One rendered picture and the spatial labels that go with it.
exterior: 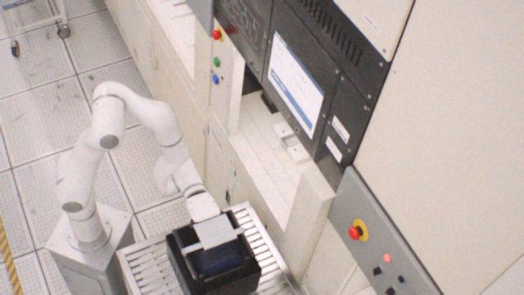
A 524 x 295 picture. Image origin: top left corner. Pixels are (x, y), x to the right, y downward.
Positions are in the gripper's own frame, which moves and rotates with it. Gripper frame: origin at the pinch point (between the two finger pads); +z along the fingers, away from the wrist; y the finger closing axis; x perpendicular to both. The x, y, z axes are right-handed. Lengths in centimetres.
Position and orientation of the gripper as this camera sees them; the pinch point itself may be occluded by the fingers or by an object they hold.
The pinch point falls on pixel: (214, 233)
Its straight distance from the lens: 190.2
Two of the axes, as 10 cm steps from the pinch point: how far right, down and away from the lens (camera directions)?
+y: -8.9, 2.9, -3.4
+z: 4.3, 7.5, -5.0
